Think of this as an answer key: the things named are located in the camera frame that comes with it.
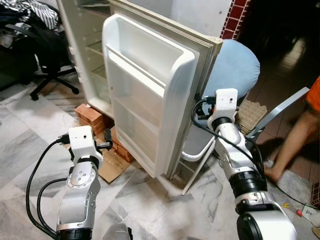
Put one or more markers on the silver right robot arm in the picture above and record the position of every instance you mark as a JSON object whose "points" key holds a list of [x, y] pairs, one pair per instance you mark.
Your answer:
{"points": [[245, 165]]}

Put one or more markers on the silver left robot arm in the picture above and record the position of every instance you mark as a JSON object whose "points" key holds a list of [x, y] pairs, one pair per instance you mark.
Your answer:
{"points": [[80, 200]]}

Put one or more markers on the white fridge door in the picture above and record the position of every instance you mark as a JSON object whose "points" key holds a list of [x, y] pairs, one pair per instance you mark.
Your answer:
{"points": [[150, 95]]}

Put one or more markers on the white fridge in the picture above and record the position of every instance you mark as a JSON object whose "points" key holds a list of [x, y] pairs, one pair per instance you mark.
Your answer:
{"points": [[82, 55]]}

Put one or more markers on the red brick stack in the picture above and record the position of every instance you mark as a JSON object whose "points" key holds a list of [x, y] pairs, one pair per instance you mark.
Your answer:
{"points": [[122, 150], [92, 117]]}

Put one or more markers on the brown cardboard sheet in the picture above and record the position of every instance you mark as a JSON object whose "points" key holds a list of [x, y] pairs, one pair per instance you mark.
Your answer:
{"points": [[112, 170]]}

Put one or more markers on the brown egg carton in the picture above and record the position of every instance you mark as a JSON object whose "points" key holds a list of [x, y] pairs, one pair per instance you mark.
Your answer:
{"points": [[252, 117]]}

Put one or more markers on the light blue cushion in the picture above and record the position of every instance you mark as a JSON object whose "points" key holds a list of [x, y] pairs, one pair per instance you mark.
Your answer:
{"points": [[232, 67]]}

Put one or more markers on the person in orange shorts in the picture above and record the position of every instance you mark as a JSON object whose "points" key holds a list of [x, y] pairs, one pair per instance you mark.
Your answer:
{"points": [[295, 135]]}

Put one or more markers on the black office chair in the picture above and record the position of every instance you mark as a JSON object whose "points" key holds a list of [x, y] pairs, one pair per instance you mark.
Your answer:
{"points": [[50, 75]]}

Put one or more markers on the red lattice crate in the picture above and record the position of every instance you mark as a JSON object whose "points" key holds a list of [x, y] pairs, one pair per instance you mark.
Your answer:
{"points": [[315, 195]]}

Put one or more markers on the black garment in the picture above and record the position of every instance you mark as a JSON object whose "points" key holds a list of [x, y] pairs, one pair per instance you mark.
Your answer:
{"points": [[50, 45]]}

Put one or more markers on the black white striped cloth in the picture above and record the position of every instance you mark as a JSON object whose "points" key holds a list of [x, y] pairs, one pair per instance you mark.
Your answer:
{"points": [[40, 12]]}

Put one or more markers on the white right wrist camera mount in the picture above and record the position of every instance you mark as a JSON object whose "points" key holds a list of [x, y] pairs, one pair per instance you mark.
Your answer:
{"points": [[226, 102]]}

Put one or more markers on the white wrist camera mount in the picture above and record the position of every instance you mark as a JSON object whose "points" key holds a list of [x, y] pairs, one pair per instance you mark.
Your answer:
{"points": [[226, 102], [81, 140]]}

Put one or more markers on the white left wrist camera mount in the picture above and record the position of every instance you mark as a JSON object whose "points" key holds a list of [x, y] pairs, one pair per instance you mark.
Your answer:
{"points": [[81, 140]]}

